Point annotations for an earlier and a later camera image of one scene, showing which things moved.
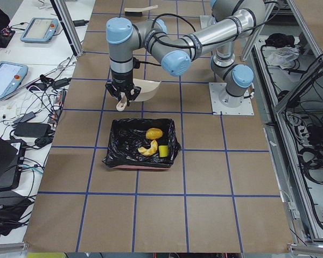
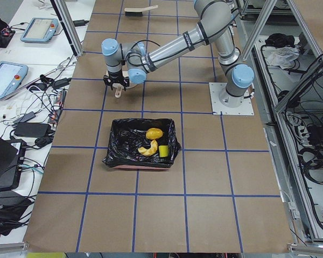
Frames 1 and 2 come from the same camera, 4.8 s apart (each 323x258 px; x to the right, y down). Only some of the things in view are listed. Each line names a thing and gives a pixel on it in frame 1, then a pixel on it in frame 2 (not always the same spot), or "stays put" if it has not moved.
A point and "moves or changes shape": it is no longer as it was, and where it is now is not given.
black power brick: (33, 129) stays put
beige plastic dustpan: (148, 88) moves or changes shape
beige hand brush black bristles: (137, 11) stays put
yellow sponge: (163, 150) stays put
